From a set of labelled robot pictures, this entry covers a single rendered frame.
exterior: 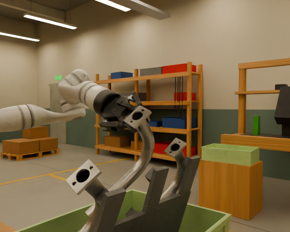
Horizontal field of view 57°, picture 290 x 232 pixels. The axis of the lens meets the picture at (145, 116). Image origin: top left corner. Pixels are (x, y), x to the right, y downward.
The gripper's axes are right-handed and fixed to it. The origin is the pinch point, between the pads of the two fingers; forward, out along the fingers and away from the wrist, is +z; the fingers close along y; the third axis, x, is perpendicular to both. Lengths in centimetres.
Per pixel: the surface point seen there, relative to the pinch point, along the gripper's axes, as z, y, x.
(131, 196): -20, -10, 49
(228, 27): -263, 384, 268
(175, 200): 6.9, -4.5, 26.8
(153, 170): 7.8, -5.9, 7.0
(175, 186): 2.9, -0.6, 28.8
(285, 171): -67, 233, 430
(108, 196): 12.3, -17.2, -4.8
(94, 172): 9.3, -16.0, -8.6
